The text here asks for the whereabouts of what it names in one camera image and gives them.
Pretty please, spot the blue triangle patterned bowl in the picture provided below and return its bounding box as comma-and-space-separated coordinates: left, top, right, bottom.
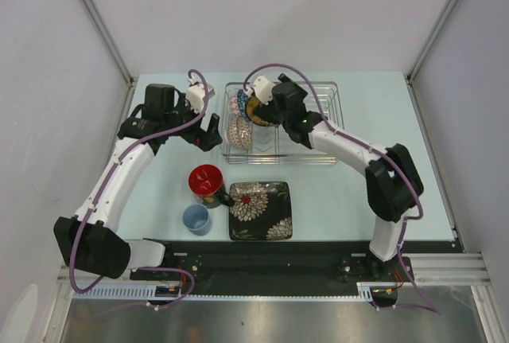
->
227, 89, 251, 122

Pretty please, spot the steel wire dish rack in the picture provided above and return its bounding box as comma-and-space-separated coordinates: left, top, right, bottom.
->
219, 80, 345, 166

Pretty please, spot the light blue plastic cup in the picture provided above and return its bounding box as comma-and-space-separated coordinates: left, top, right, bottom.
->
182, 204, 212, 236

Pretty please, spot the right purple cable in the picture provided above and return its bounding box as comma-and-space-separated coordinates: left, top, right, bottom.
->
243, 63, 440, 315

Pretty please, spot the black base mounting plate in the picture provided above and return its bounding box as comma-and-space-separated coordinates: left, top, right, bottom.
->
129, 240, 464, 297

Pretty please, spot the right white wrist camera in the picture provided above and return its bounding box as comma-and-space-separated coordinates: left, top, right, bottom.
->
244, 76, 276, 105

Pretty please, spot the right slotted cable duct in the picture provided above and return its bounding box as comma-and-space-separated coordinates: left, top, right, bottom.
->
358, 282, 398, 305

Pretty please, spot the left slotted cable duct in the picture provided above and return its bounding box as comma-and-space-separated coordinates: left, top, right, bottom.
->
74, 283, 182, 302

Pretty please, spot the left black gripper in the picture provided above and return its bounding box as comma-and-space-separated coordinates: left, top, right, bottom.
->
163, 93, 221, 151

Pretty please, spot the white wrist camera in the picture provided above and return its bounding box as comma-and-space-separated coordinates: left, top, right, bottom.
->
185, 83, 215, 114
244, 76, 276, 105

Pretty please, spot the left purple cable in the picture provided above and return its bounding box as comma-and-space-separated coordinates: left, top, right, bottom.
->
68, 68, 211, 312

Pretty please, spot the black floral square plate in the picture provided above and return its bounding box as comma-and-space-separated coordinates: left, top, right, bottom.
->
228, 181, 293, 241

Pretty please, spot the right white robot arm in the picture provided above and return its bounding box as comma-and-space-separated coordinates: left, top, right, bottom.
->
252, 74, 424, 280

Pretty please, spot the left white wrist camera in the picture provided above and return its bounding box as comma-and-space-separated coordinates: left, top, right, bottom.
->
185, 83, 215, 114

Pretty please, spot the red and black mug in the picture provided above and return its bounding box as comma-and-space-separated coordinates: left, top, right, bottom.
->
188, 164, 235, 209

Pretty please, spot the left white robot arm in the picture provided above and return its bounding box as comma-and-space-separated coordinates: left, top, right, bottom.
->
53, 82, 222, 279

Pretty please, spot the purple cable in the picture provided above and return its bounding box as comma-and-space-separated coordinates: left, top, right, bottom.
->
68, 68, 211, 312
243, 63, 440, 315

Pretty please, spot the red patterned white bowl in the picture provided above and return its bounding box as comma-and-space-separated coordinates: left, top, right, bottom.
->
225, 116, 252, 150

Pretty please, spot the yellow patterned round plate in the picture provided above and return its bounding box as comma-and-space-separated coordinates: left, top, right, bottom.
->
245, 96, 274, 127

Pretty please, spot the slotted cable duct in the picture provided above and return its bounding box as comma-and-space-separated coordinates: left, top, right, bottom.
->
74, 283, 182, 302
358, 282, 398, 305

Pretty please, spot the aluminium frame rail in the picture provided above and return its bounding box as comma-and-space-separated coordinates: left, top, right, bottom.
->
408, 253, 491, 286

